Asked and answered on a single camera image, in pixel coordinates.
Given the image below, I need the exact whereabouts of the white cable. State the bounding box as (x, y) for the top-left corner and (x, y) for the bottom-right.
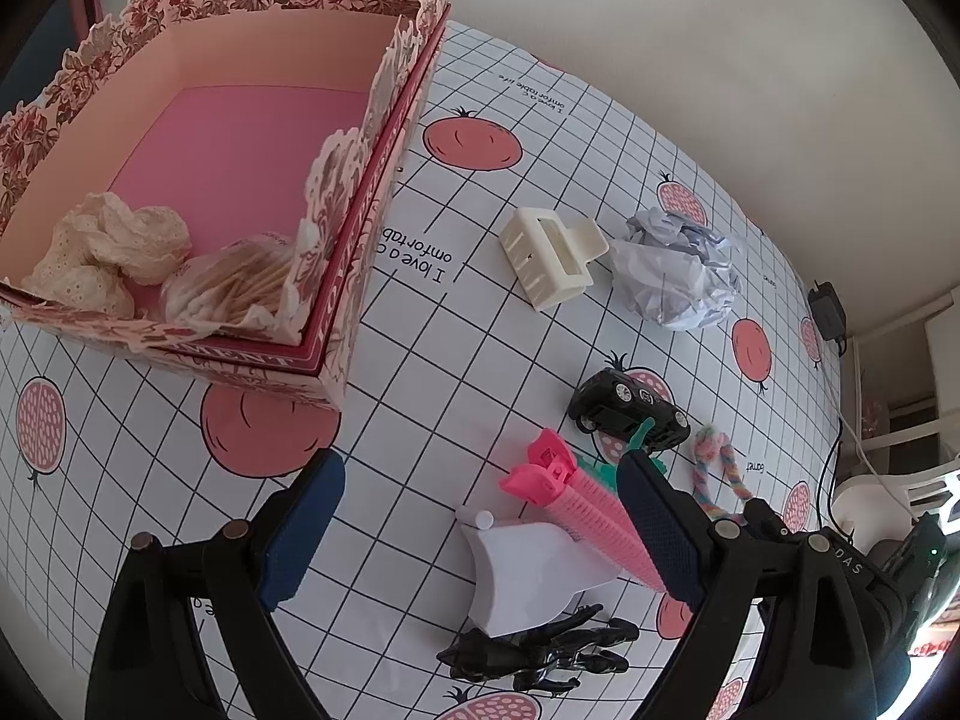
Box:
(835, 390), (925, 520)

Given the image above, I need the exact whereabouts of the pastel chenille twist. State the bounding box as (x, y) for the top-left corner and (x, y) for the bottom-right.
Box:
(690, 424), (755, 523)

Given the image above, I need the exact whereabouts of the bag of cotton swabs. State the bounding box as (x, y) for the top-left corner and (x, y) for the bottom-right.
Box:
(161, 234), (308, 336)

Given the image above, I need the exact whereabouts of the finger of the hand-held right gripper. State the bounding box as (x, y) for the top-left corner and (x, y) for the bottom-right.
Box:
(742, 499), (913, 662)

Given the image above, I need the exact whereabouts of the black cable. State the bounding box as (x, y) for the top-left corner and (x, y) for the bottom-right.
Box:
(816, 420), (845, 535)

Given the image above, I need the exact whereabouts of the black toy figure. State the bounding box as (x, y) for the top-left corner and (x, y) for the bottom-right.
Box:
(437, 604), (639, 694)

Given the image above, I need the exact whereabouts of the white plastic chair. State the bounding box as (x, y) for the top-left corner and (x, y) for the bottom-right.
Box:
(832, 454), (960, 537)

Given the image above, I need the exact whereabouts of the cream hair claw clip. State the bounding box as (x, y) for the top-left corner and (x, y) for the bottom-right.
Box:
(500, 206), (610, 311)

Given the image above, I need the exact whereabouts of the cream lace cloth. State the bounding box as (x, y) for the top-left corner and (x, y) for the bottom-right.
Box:
(21, 191), (192, 317)

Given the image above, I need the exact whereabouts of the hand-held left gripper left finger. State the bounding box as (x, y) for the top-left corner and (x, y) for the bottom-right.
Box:
(85, 448), (347, 720)

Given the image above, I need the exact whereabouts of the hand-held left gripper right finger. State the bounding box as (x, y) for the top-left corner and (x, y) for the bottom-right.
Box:
(615, 450), (910, 720)

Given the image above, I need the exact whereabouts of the pink hair roller clip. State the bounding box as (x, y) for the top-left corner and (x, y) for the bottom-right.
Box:
(501, 427), (668, 593)

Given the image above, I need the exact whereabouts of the black power adapter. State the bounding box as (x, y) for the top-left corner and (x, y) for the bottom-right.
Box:
(808, 281), (848, 343)

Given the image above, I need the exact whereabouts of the crumpled white paper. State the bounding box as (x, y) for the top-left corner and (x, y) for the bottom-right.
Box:
(606, 210), (743, 332)

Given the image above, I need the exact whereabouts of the black toy car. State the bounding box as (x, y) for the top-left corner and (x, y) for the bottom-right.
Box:
(568, 369), (691, 452)

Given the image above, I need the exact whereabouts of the floral paper box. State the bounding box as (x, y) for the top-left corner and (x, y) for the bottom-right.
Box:
(0, 0), (458, 410)

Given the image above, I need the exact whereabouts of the green toy figure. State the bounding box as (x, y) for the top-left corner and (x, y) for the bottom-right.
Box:
(577, 416), (676, 482)

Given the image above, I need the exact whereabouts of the white foam shape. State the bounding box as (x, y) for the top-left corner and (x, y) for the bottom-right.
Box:
(455, 510), (627, 635)

